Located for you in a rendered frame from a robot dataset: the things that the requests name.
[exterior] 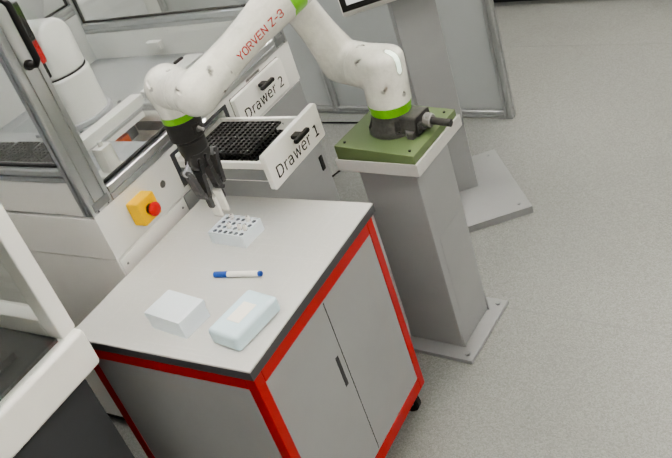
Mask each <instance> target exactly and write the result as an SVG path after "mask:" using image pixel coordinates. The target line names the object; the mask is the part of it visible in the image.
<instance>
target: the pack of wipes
mask: <svg viewBox="0 0 672 458"><path fill-rule="evenodd" d="M279 311H280V306H279V304H278V301H277V299H276V297H274V296H270V295H267V294H263V293H260V292H256V291H253V290H248V291H246V292H245V293H244V294H243V295H242V296H241V297H240V298H239V299H238V300H237V301H236V302H235V303H234V304H233V305H232V306H231V307H230V308H229V309H228V310H227V311H226V312H225V313H224V314H223V315H222V316H221V317H220V318H219V319H218V320H217V321H216V322H215V323H214V324H213V325H212V326H211V327H210V328H209V330H208V331H209V334H210V336H211V338H212V340H213V341H214V342H215V343H218V344H221V345H224V346H227V347H229V348H232V349H235V350H238V351H241V350H243V349H244V348H245V347H246V346H247V345H248V343H249V342H250V341H251V340H252V339H253V338H254V337H255V336H256V335H257V334H258V333H259V332H260V331H261V330H262V329H263V328H264V327H265V326H266V325H267V323H268V322H269V321H270V320H271V319H272V318H273V317H274V316H275V315H276V314H277V313H278V312H279Z"/></svg>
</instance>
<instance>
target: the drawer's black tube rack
mask: <svg viewBox="0 0 672 458"><path fill-rule="evenodd" d="M274 122H275V121H233V122H221V123H220V124H219V125H218V126H217V127H216V128H215V129H214V130H213V131H212V132H211V133H210V134H209V135H208V136H207V137H206V139H207V141H208V146H217V147H218V148H219V157H220V160H231V161H258V160H259V156H260V155H261V154H262V153H263V152H264V151H265V150H266V149H267V148H268V146H269V145H270V144H271V143H272V142H273V141H274V140H275V139H276V138H277V137H278V136H279V135H280V134H281V133H282V132H283V131H284V129H278V130H277V129H275V130H274V131H273V132H272V133H271V134H270V135H269V136H268V137H267V138H266V139H265V140H264V141H263V142H262V144H261V145H260V146H259V147H258V148H257V149H256V150H255V151H254V152H253V153H252V154H251V155H244V153H245V152H246V151H248V149H249V148H250V147H251V146H252V145H253V144H254V143H255V142H256V141H257V140H258V139H259V138H260V137H261V136H262V135H263V134H264V133H265V132H266V131H267V130H268V128H269V127H270V126H271V125H272V124H274Z"/></svg>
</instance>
